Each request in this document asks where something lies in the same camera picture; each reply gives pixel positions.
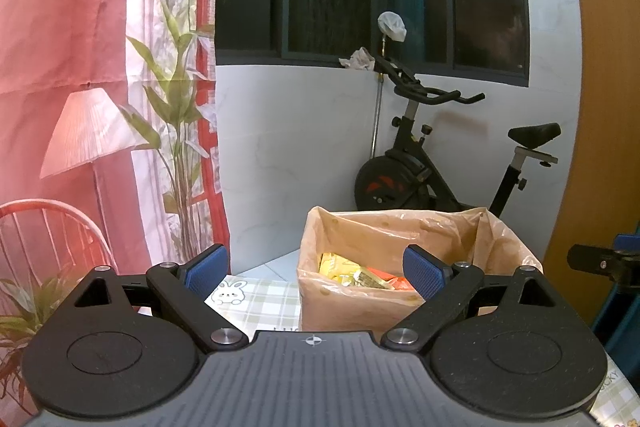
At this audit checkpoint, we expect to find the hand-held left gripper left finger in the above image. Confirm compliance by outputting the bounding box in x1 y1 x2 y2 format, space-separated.
74 243 249 353

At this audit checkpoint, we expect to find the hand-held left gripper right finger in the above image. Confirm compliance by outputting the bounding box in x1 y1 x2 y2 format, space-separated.
381 244 556 352

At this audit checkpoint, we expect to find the yellow snack packet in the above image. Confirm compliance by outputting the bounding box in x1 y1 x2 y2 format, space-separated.
317 252 397 291

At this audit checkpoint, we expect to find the cardboard box with plastic liner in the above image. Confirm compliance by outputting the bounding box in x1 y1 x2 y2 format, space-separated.
297 205 544 334

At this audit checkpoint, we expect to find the checked tablecloth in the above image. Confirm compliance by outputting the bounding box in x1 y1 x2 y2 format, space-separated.
135 274 640 427

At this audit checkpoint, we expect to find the black exercise bike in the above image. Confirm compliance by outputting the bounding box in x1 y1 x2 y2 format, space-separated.
353 55 562 221

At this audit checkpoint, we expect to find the wooden door panel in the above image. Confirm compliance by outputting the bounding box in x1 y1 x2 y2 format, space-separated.
541 0 640 325

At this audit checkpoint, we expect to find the metal pole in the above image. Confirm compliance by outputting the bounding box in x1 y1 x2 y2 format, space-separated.
370 38 387 158

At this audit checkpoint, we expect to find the crumpled white cloth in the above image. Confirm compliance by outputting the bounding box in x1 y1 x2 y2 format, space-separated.
338 47 376 72

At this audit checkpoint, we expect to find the white plastic bag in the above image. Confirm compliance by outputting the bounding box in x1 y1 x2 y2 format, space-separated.
377 11 407 42

